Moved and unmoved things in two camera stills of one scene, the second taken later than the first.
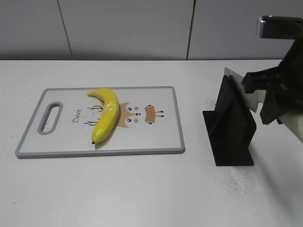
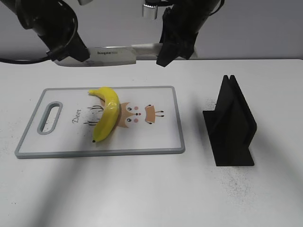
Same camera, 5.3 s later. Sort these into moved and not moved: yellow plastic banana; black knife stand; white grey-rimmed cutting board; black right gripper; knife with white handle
Moved: black right gripper; knife with white handle
Not moved: yellow plastic banana; white grey-rimmed cutting board; black knife stand
